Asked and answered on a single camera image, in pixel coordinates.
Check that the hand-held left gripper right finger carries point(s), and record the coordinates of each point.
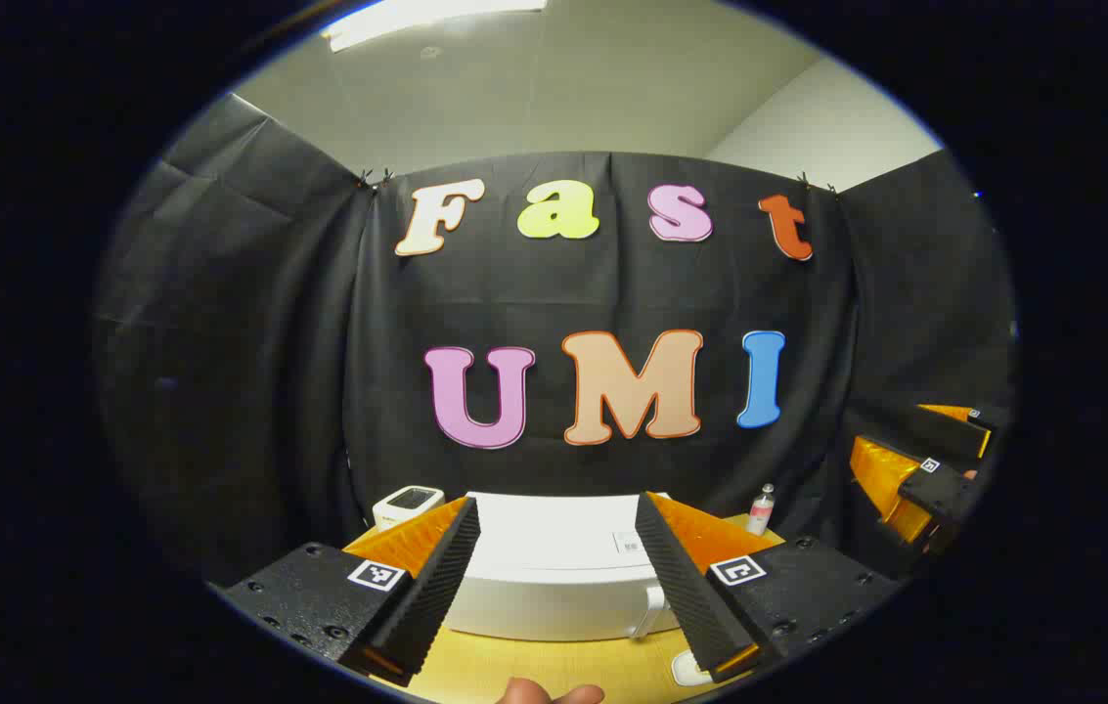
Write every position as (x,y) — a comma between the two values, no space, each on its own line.
(681,587)

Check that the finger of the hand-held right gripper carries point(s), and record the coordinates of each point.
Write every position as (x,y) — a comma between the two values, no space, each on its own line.
(940,489)
(906,425)

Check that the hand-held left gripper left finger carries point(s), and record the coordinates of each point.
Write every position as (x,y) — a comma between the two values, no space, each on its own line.
(436,587)

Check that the white microwave oven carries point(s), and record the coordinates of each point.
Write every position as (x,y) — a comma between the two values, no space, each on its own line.
(554,548)

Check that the white square plate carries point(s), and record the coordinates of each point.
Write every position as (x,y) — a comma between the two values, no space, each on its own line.
(686,670)

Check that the white toaster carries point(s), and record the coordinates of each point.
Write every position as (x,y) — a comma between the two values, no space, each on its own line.
(407,508)

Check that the small clear bottle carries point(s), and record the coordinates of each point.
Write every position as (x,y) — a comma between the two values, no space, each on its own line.
(761,510)

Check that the black backdrop cloth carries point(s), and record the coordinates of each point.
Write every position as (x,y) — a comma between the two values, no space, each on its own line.
(270,342)

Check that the ceiling light panel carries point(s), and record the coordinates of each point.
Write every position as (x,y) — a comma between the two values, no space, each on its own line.
(417,15)

